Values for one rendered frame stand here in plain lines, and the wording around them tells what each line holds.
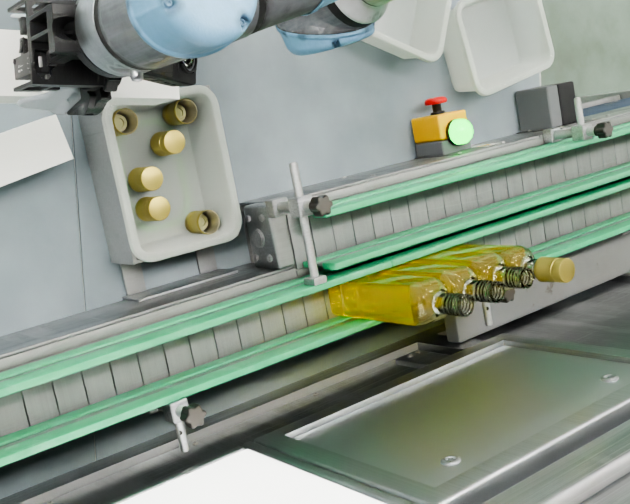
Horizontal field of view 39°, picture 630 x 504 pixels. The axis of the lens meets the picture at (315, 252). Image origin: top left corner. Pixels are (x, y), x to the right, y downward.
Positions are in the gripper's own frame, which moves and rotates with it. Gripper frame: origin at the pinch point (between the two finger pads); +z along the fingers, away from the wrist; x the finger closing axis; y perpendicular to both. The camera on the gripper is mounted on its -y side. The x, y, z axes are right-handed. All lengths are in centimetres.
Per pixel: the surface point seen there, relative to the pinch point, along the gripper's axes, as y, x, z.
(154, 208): -22.0, 14.7, 27.8
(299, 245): -41, 21, 21
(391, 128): -71, 3, 34
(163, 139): -24.1, 5.2, 28.0
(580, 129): -95, 5, 13
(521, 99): -102, -2, 33
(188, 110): -29.4, 0.9, 30.1
